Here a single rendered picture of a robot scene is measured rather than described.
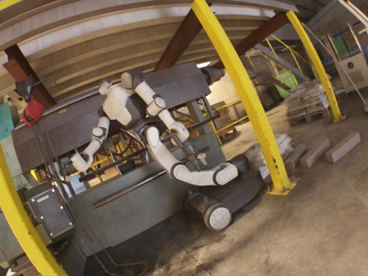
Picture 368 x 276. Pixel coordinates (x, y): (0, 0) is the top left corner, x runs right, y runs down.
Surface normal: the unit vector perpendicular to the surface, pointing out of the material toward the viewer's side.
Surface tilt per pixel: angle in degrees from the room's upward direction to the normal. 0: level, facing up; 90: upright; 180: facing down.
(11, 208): 90
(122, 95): 88
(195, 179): 110
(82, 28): 90
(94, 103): 78
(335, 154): 90
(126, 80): 105
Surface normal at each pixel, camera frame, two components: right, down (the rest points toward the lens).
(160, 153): 0.59, 0.18
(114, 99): -0.35, 0.48
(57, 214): 0.64, -0.25
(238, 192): 0.31, -0.10
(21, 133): 0.30, -0.32
